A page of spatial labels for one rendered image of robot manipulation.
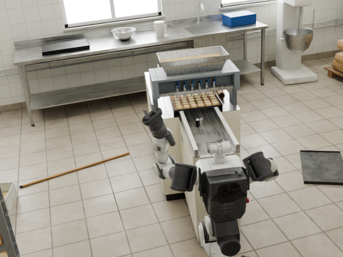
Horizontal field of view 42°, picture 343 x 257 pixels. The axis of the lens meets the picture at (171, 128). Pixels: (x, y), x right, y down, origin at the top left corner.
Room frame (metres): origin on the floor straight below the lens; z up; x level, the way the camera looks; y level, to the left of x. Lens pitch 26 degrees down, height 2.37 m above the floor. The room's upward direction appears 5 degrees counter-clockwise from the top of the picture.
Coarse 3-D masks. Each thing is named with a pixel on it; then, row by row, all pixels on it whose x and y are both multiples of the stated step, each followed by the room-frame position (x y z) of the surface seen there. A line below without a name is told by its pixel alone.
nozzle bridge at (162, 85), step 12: (228, 60) 3.75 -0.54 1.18; (156, 72) 3.58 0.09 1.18; (204, 72) 3.47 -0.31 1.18; (216, 72) 3.45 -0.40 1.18; (228, 72) 3.43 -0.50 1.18; (156, 84) 3.38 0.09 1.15; (168, 84) 3.47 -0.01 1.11; (180, 84) 3.48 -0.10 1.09; (204, 84) 3.50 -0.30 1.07; (216, 84) 3.51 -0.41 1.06; (228, 84) 3.51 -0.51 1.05; (156, 96) 3.37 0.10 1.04
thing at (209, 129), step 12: (180, 120) 3.32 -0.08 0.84; (192, 120) 3.30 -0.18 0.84; (204, 120) 3.28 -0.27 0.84; (216, 120) 3.26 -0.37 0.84; (180, 132) 3.32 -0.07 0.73; (192, 132) 3.08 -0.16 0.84; (204, 132) 3.07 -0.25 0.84; (216, 132) 3.05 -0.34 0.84; (204, 144) 2.87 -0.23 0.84; (192, 156) 2.71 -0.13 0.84; (192, 192) 2.81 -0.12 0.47; (192, 204) 2.86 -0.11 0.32; (192, 216) 2.91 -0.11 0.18; (204, 216) 2.71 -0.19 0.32
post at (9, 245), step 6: (0, 204) 1.50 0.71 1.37; (0, 210) 1.50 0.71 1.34; (0, 216) 1.50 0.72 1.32; (0, 222) 1.50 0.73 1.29; (0, 228) 1.49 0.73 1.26; (6, 228) 1.50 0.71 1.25; (6, 234) 1.50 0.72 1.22; (6, 240) 1.50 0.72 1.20; (6, 246) 1.50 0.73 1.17; (12, 246) 1.50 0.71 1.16; (12, 252) 1.50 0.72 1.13
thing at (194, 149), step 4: (180, 112) 3.35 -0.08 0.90; (180, 116) 3.34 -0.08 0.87; (184, 116) 3.26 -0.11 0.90; (184, 120) 3.18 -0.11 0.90; (184, 124) 3.11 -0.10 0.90; (184, 128) 3.13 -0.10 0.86; (188, 128) 3.03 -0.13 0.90; (188, 132) 2.97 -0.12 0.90; (188, 136) 2.91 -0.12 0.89; (192, 136) 2.89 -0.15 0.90; (188, 140) 2.93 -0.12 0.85; (192, 140) 2.83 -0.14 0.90; (192, 144) 2.77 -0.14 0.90; (192, 148) 2.75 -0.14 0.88; (196, 148) 2.70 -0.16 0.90; (196, 152) 2.68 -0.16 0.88; (196, 156) 2.68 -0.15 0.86
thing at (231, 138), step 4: (212, 108) 3.46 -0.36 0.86; (216, 108) 3.37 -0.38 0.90; (216, 112) 3.30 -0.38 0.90; (220, 112) 3.28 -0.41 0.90; (216, 116) 3.31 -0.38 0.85; (220, 116) 3.20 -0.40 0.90; (220, 120) 3.16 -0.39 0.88; (224, 120) 3.12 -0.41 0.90; (220, 124) 3.16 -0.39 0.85; (224, 124) 3.05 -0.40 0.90; (224, 128) 3.04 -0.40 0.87; (228, 128) 2.97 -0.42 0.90; (228, 132) 2.91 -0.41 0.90; (228, 136) 2.91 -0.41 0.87; (232, 136) 2.84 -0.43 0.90; (232, 140) 2.79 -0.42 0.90; (236, 140) 2.77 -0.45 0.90; (232, 144) 2.79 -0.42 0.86; (236, 144) 2.70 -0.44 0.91; (236, 148) 2.70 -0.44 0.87; (236, 152) 2.70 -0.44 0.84
